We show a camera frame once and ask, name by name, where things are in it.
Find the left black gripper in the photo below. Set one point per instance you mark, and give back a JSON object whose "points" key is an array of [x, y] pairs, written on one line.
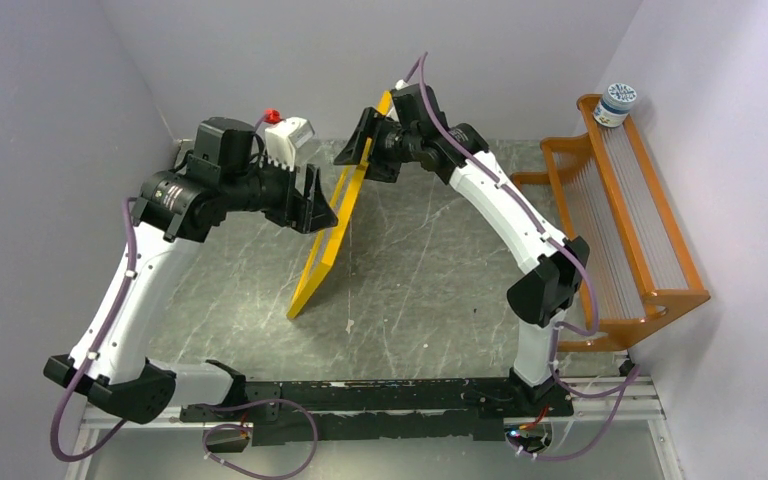
{"points": [[310, 209]]}

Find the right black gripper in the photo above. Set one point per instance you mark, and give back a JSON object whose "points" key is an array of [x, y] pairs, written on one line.
{"points": [[372, 125]]}

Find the yellow wooden picture frame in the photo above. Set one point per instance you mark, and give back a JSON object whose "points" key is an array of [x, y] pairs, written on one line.
{"points": [[328, 242]]}

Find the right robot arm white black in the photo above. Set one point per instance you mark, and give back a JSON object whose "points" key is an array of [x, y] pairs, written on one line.
{"points": [[549, 261]]}

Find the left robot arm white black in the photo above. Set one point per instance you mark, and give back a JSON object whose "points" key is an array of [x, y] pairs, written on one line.
{"points": [[167, 223]]}

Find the small blue white jar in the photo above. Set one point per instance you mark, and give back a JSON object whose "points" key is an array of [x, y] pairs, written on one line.
{"points": [[614, 105]]}

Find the orange wooden rack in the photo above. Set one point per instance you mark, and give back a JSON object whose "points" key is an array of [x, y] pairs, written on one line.
{"points": [[607, 191]]}

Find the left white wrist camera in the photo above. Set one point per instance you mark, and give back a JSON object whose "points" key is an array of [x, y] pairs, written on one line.
{"points": [[286, 140]]}

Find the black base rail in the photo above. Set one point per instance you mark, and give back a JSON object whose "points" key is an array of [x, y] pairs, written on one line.
{"points": [[483, 409]]}

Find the aluminium extrusion frame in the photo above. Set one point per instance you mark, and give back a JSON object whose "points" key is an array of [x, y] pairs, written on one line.
{"points": [[622, 400]]}

